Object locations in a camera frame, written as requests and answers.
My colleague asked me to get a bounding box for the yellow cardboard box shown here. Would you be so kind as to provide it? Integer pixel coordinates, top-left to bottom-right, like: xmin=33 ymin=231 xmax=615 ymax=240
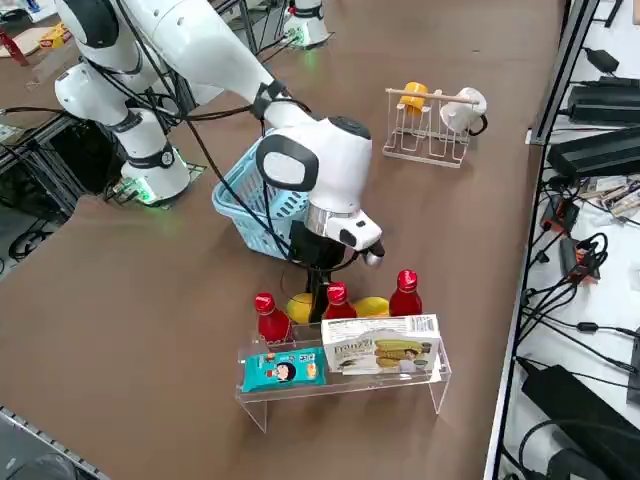
xmin=38 ymin=22 xmax=72 ymax=50

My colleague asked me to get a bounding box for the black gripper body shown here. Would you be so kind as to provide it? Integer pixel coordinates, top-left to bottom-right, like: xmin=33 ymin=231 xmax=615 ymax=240
xmin=288 ymin=219 xmax=361 ymax=274

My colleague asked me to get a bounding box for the white wire cup rack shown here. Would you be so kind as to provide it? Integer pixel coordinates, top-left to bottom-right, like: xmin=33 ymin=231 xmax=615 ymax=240
xmin=382 ymin=85 xmax=489 ymax=170

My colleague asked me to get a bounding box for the yellow star fruit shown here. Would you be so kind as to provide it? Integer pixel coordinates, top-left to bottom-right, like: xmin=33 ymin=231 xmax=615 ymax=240
xmin=353 ymin=296 xmax=391 ymax=319

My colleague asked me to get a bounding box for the blue plastic basket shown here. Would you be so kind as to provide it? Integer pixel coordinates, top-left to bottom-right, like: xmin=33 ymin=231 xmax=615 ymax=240
xmin=212 ymin=127 xmax=314 ymax=261

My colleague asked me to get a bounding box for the aluminium frame post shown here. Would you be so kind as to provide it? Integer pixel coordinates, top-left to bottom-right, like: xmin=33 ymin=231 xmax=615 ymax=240
xmin=524 ymin=0 xmax=601 ymax=146

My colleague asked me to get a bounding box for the teal snack packet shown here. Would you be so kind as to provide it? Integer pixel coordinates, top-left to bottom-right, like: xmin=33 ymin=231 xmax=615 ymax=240
xmin=242 ymin=348 xmax=329 ymax=394

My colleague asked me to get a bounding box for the white biscuit box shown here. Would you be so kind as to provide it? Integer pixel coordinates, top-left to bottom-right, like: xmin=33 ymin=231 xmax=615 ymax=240
xmin=319 ymin=313 xmax=442 ymax=376

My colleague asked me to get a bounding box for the yellow oval fruit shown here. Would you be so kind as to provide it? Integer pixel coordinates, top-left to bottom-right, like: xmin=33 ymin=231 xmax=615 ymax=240
xmin=285 ymin=292 xmax=316 ymax=324

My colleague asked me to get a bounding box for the black and orange device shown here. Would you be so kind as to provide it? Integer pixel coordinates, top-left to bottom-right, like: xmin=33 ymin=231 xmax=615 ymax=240
xmin=542 ymin=197 xmax=581 ymax=234

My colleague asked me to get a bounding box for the yellow cup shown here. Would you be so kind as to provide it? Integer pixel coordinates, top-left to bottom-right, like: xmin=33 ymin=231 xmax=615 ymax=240
xmin=398 ymin=81 xmax=429 ymax=117

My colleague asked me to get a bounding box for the red drink bottle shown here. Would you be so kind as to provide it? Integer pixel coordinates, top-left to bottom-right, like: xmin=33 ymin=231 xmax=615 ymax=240
xmin=253 ymin=292 xmax=294 ymax=346
xmin=388 ymin=269 xmax=425 ymax=317
xmin=324 ymin=282 xmax=359 ymax=321

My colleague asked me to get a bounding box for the white mug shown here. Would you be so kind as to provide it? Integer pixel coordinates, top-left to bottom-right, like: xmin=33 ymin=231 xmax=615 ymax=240
xmin=439 ymin=87 xmax=489 ymax=135

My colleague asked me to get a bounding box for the clear acrylic rack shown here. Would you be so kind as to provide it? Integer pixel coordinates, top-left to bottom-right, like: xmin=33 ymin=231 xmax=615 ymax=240
xmin=234 ymin=312 xmax=454 ymax=434

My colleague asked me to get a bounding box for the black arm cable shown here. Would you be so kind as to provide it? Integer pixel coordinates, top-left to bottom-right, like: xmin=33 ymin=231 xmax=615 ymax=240
xmin=114 ymin=0 xmax=301 ymax=264

